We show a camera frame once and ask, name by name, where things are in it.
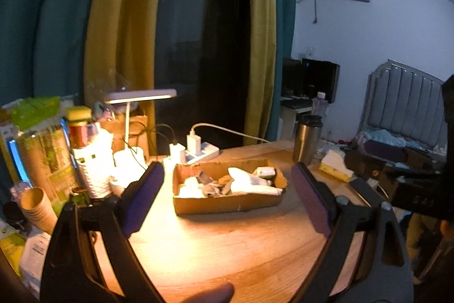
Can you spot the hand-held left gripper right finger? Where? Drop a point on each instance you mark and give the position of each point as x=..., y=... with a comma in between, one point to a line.
x=315, y=202

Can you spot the white power strip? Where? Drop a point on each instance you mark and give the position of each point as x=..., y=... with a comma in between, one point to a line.
x=209, y=151

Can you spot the cardboard box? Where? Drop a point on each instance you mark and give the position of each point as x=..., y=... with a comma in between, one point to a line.
x=227, y=205

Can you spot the bag of purple plush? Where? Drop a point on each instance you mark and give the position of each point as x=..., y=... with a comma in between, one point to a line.
x=103, y=111

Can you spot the red can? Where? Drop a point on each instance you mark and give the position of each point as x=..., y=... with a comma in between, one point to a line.
x=78, y=136

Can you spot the clear water bottle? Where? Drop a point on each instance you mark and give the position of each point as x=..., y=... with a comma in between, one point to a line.
x=320, y=106

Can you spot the yellow green sponge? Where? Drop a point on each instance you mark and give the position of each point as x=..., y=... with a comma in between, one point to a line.
x=79, y=113

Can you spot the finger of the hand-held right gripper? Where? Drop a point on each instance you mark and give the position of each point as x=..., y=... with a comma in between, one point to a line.
x=385, y=151
x=365, y=191

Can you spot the blue bedding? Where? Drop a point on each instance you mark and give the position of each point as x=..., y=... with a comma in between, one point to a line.
x=386, y=138

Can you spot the green plastic bag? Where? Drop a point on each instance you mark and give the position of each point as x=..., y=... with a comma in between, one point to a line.
x=35, y=111

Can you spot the small pale green packet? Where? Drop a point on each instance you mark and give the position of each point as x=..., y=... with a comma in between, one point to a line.
x=266, y=172

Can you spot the yellow tissue box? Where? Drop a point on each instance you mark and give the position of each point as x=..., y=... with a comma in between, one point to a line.
x=335, y=164

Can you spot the teal curtain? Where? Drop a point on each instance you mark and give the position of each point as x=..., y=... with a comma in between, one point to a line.
x=285, y=40
x=46, y=22

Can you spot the person's left hand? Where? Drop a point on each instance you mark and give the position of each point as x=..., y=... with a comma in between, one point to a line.
x=212, y=294

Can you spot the green patterned canister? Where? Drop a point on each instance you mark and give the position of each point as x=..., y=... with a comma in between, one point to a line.
x=46, y=164

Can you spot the grey padded headboard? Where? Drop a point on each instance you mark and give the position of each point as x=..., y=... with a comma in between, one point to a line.
x=404, y=100

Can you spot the yellow bag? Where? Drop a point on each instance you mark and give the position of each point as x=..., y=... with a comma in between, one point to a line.
x=10, y=248

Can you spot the stack of paper cups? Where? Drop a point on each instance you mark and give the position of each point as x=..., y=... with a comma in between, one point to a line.
x=37, y=210

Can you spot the white desk lamp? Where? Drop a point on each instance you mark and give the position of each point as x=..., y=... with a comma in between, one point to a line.
x=129, y=157

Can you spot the white paper bag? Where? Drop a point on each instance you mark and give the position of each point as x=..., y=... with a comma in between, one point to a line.
x=35, y=255

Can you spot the person's dark clothing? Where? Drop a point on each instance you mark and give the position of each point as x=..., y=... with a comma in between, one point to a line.
x=425, y=253

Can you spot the white woven plastic basket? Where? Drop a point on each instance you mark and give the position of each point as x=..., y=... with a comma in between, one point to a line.
x=95, y=168

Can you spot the steel tumbler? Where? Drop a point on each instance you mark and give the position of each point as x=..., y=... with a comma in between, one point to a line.
x=306, y=143

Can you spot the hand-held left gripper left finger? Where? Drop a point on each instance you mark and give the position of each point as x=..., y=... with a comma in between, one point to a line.
x=142, y=198

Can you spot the black monitor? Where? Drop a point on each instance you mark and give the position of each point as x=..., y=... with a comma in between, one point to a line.
x=319, y=79

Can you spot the white side desk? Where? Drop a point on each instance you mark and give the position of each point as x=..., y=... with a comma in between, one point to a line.
x=289, y=115

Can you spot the yellow curtain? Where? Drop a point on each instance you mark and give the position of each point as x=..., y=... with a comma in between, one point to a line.
x=262, y=40
x=120, y=22

